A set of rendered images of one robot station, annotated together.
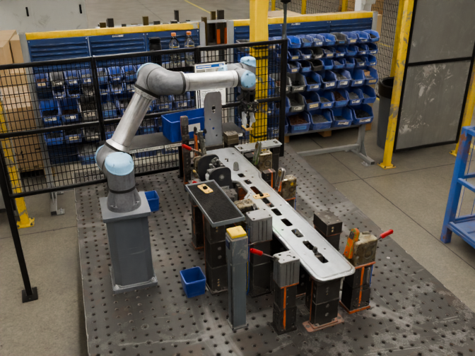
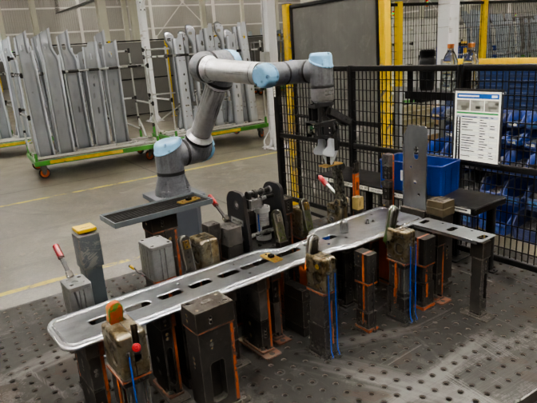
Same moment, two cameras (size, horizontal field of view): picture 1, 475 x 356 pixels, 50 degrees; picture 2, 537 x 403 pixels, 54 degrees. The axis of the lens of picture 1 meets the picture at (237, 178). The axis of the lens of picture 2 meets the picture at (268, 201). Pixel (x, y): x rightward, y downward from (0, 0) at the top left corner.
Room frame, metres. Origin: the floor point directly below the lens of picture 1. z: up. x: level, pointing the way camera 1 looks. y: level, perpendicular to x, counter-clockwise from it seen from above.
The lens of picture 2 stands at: (1.84, -1.71, 1.68)
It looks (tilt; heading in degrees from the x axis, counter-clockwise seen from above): 17 degrees down; 76
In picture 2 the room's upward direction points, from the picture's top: 4 degrees counter-clockwise
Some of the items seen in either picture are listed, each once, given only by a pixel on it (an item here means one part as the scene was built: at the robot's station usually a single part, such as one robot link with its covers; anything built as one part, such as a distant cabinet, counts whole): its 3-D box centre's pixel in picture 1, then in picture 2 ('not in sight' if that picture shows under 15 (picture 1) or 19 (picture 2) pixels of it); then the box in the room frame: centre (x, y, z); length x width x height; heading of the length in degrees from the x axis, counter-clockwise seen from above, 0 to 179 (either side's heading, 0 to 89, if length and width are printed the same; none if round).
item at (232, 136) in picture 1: (231, 159); (439, 241); (2.97, 0.04, 0.88); 0.08 x 0.08 x 0.36; 22
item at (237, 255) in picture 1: (237, 281); (95, 294); (1.66, 0.01, 0.92); 0.08 x 0.08 x 0.44; 22
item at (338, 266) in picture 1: (264, 198); (268, 261); (2.22, -0.13, 1.00); 1.38 x 0.22 x 0.02; 22
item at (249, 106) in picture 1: (249, 100); (322, 120); (2.46, -0.06, 1.43); 0.09 x 0.08 x 0.12; 20
